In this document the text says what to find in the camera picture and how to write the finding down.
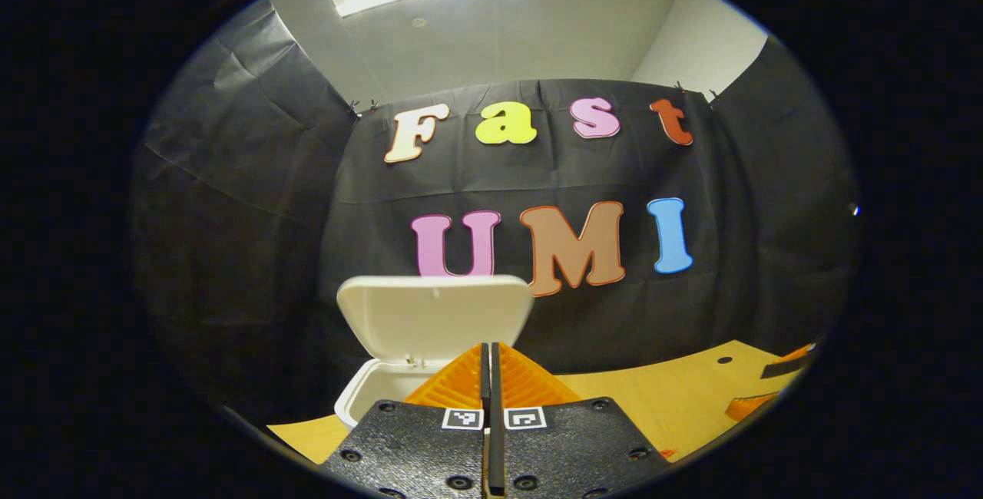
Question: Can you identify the black backdrop cloth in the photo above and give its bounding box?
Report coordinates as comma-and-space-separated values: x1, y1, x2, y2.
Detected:
131, 0, 859, 423

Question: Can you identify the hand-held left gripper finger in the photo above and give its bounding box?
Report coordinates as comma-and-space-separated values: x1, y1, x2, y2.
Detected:
490, 342, 673, 499
319, 342, 492, 499

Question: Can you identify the white desktop garbage bin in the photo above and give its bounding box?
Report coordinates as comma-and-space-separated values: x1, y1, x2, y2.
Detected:
334, 275, 535, 429

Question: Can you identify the wooden desktop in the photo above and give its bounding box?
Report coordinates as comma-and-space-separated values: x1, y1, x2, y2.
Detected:
266, 339, 815, 465

